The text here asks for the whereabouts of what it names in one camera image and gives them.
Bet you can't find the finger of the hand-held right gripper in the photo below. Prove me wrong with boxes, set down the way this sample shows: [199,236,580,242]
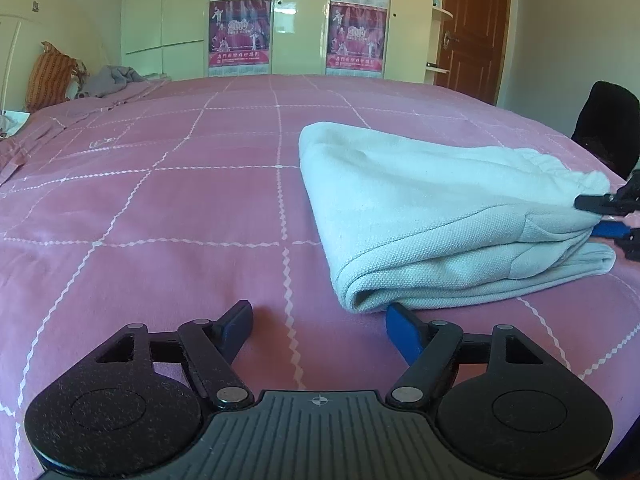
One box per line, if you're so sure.
[591,220,640,262]
[574,191,632,214]

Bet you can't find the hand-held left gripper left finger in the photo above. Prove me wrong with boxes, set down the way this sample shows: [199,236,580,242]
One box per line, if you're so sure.
[95,300,254,408]

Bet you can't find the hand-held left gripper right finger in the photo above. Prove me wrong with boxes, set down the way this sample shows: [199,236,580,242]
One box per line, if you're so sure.
[386,302,546,408]

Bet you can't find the white pants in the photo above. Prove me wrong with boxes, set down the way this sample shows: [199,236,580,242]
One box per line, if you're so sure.
[298,121,617,314]

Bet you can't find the black chair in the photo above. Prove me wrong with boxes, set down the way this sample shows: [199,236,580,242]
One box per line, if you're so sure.
[570,80,640,181]

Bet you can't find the pink checked bed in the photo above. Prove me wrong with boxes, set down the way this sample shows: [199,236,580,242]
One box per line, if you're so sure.
[0,74,640,480]

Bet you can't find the brown wooden door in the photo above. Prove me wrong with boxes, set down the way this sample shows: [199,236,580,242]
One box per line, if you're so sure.
[434,0,514,107]

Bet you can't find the cream corner shelf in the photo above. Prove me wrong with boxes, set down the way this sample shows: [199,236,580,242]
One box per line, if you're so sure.
[425,0,457,86]

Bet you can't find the grey cloth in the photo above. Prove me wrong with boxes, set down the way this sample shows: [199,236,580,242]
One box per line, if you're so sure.
[77,64,168,99]

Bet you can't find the pink quilt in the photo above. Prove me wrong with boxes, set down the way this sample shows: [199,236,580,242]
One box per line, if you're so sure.
[0,79,168,187]

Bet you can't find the cream wardrobe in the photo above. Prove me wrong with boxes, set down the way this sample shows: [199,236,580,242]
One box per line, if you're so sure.
[120,0,437,81]

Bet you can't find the orange cushion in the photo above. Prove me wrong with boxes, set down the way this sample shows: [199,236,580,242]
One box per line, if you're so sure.
[24,41,90,113]

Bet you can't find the white bed headboard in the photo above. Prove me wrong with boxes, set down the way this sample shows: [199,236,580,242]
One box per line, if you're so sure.
[0,12,122,117]

